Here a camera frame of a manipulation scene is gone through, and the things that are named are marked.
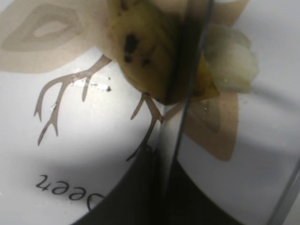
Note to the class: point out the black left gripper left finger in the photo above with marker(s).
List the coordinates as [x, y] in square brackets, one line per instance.
[137, 199]

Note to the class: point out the white deer cutting board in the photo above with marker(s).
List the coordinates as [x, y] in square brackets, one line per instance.
[60, 154]

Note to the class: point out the cut banana slice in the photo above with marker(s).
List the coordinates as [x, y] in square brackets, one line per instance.
[227, 64]

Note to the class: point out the white handled knife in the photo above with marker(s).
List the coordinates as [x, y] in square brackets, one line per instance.
[192, 36]

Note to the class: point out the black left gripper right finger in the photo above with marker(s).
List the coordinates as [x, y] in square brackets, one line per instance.
[201, 199]

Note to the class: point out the yellow banana piece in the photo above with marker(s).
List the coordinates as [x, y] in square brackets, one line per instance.
[145, 44]

